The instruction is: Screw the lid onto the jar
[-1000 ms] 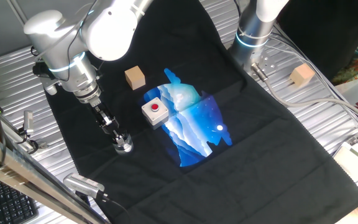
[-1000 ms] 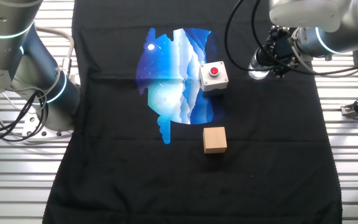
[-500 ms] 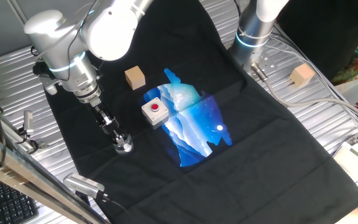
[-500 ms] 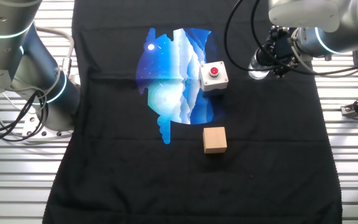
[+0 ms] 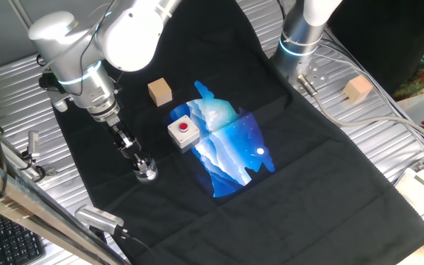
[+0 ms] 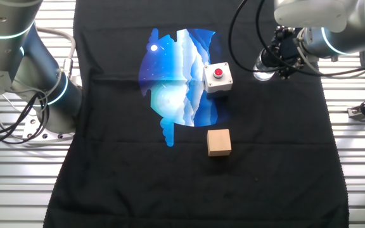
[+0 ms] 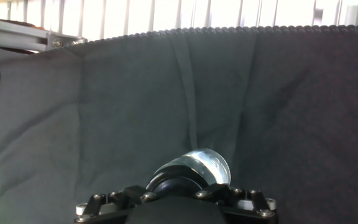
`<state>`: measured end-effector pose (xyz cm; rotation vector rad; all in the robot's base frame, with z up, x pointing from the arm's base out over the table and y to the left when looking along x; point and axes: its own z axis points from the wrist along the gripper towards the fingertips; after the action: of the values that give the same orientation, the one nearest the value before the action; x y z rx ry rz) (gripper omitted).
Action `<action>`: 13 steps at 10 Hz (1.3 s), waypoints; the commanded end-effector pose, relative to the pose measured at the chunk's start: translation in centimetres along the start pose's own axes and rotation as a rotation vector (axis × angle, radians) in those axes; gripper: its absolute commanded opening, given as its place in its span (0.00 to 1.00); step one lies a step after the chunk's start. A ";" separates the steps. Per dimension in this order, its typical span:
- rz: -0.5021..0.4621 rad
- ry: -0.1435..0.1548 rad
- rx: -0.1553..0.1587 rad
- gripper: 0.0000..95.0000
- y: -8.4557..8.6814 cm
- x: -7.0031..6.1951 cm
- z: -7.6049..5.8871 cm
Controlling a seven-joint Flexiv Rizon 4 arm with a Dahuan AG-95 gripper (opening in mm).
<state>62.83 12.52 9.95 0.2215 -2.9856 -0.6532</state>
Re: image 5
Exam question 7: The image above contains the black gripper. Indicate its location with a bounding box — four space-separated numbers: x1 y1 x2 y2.
107 119 153 169

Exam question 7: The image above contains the clear glass jar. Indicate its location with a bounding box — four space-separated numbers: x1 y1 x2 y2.
132 158 159 184

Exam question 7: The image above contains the grey box with red button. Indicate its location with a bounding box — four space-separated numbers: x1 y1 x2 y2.
166 114 201 150

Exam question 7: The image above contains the wooden cube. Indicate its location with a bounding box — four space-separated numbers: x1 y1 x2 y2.
343 74 374 105
147 77 174 108

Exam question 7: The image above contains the black keyboard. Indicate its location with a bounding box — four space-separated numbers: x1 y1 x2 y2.
0 205 47 265

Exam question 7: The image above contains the black cloth with blue print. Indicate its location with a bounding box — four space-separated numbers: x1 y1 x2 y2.
45 0 424 265

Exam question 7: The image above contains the thin metal pole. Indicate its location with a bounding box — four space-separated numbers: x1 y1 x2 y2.
7 0 35 32

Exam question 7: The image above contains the black chair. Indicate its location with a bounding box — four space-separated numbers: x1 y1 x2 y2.
329 0 424 96

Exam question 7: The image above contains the white flat device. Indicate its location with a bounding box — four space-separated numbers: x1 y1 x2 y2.
395 158 424 225

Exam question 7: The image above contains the silver camera with black cable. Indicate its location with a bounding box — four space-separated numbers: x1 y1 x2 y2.
74 204 125 236

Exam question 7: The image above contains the wrist camera with silver bracket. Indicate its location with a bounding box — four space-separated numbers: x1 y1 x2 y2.
38 71 74 113

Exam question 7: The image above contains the silver camera on rail clamp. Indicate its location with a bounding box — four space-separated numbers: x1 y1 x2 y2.
20 130 57 181

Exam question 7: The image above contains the aluminium frame beam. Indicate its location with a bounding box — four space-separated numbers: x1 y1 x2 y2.
0 149 128 265

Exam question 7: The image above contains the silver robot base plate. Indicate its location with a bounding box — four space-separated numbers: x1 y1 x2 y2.
289 60 329 89

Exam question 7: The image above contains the grey robot hose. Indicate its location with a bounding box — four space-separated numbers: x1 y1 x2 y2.
296 73 424 150

